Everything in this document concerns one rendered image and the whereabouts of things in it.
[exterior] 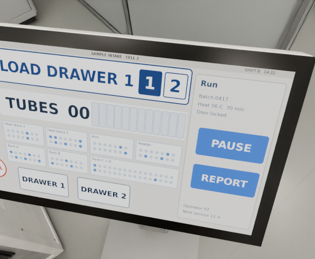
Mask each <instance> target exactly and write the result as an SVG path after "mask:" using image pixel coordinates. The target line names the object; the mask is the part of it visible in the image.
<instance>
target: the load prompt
mask: <svg viewBox="0 0 315 259"><path fill-rule="evenodd" d="M193 72H194V69H191V68H182V67H172V66H163V65H154V64H144V63H135V62H126V61H117V60H107V59H98V58H88V57H79V56H74V55H64V54H55V53H45V52H36V51H27V50H17V49H8V48H0V82H4V83H12V84H21V85H29V86H37V87H45V88H53V89H61V90H69V91H77V92H82V93H90V94H98V95H106V96H115V97H122V98H130V99H139V100H147V101H154V102H163V103H171V104H179V105H187V106H189V100H190V92H191V84H192V79H193Z"/></svg>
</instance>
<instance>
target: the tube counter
mask: <svg viewBox="0 0 315 259"><path fill-rule="evenodd" d="M66 113H67V124H73V125H81V126H88V127H95V128H102V129H107V130H114V131H121V132H128V133H135V134H142V135H149V136H157V137H164V138H171V139H178V140H184V139H185V131H186V123H187V116H188V113H187V112H179V111H174V110H166V109H158V108H150V107H142V106H135V105H126V104H119V103H111V102H103V101H95V100H87V99H79V98H72V97H66Z"/></svg>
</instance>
